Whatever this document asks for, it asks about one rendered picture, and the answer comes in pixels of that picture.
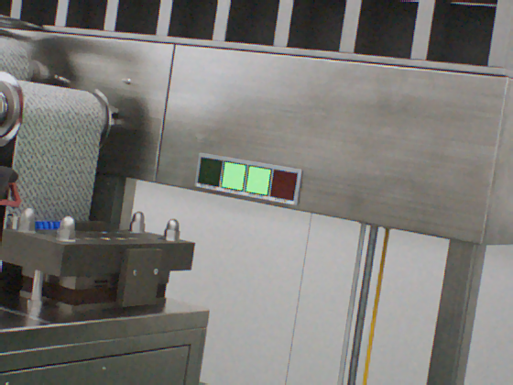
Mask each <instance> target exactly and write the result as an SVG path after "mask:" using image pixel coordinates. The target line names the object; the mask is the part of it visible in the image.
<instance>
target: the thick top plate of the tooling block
mask: <svg viewBox="0 0 513 385"><path fill-rule="evenodd" d="M35 231H36V233H23V232H19V231H16V230H15V229H13V228H3V234H2V240H1V247H0V260H2V261H5V262H9V263H11V264H15V265H18V266H21V267H24V268H28V269H34V270H39V271H43V272H47V273H49V274H52V275H56V276H59V277H64V276H81V275H99V274H116V273H119V272H120V266H121V259H122V254H123V248H159V249H162V254H161V266H160V272H169V271H186V270H191V264H192V259H193V252H194V246H195V243H192V242H190V241H186V240H181V239H180V241H179V242H176V241H168V240H166V239H162V238H163V235H160V234H155V233H151V232H147V231H146V233H135V232H131V231H128V229H106V230H105V231H76V237H75V240H76V242H61V241H58V240H56V237H57V234H58V229H40V228H35Z"/></svg>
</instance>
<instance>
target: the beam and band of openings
mask: <svg viewBox="0 0 513 385"><path fill-rule="evenodd" d="M416 1H419V2H416ZM451 3H452V4H451ZM464 4H467V5H464ZM0 15H1V16H4V17H11V18H18V19H22V20H26V21H29V22H33V23H37V24H40V25H42V26H43V30H36V31H45V32H53V33H62V34H71V35H80V36H89V37H97V38H107V39H132V40H141V41H149V42H158V43H168V44H175V45H185V46H193V47H203V48H211V49H221V50H246V51H254V52H265V53H273V54H282V55H290V56H299V57H309V58H317V59H326V60H335V61H352V62H361V63H370V64H378V65H387V66H397V67H405V68H413V69H423V70H440V71H449V72H465V73H474V74H484V75H492V76H501V77H508V78H510V79H513V0H409V1H401V0H0Z"/></svg>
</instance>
